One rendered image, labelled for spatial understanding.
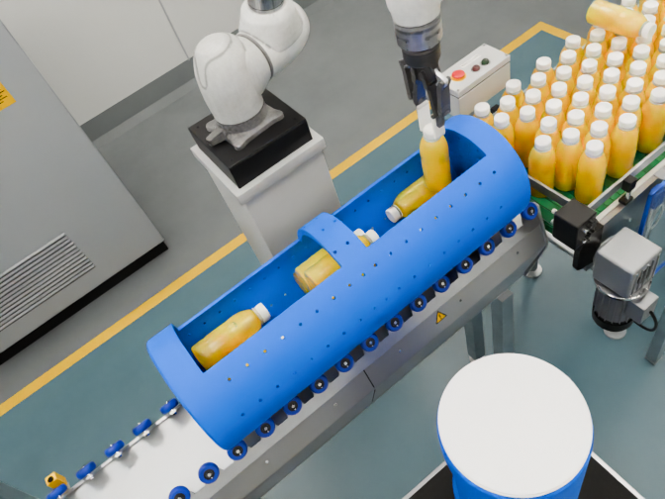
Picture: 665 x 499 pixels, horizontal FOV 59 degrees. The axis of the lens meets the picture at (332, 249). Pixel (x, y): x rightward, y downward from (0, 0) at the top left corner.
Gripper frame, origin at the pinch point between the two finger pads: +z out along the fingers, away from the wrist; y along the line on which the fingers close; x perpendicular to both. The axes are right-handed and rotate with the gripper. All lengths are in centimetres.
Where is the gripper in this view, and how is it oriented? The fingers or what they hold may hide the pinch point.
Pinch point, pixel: (430, 120)
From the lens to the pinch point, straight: 134.7
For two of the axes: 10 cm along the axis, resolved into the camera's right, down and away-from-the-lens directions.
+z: 2.3, 6.0, 7.7
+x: 7.8, -5.9, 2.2
